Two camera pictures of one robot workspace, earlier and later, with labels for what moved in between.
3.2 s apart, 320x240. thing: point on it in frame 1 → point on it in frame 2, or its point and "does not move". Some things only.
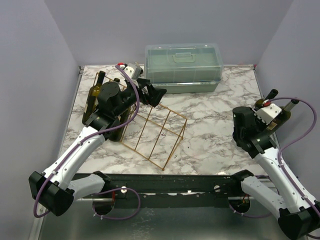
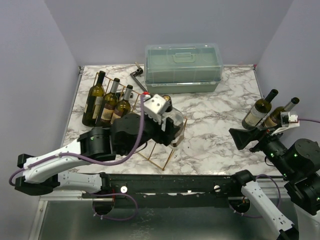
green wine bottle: x=282 y=118 does not move
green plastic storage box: x=184 y=68 does not move
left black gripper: x=155 y=94 → x=167 y=136
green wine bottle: x=92 y=98 does not move
